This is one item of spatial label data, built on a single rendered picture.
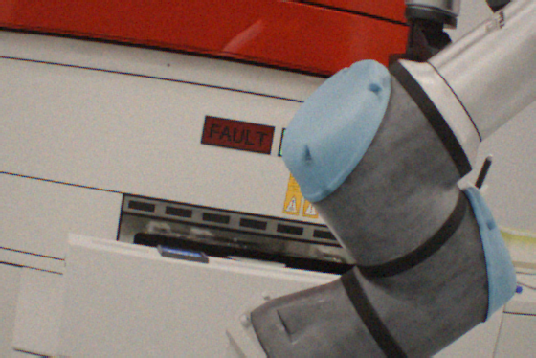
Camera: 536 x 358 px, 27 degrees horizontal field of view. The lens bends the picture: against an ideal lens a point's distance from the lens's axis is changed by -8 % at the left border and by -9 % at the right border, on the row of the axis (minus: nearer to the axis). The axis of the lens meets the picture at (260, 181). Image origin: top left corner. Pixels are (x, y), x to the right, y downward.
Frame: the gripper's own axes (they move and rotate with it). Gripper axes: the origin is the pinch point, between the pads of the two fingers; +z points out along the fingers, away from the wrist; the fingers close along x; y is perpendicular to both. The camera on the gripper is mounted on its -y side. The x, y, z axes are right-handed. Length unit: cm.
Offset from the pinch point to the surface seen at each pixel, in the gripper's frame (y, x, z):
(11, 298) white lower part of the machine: 59, 47, 35
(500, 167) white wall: 207, -98, -2
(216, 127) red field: 58, 16, 0
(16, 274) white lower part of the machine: 59, 47, 30
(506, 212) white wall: 207, -104, 12
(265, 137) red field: 58, 8, 0
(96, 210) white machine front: 59, 34, 17
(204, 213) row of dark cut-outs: 59, 16, 14
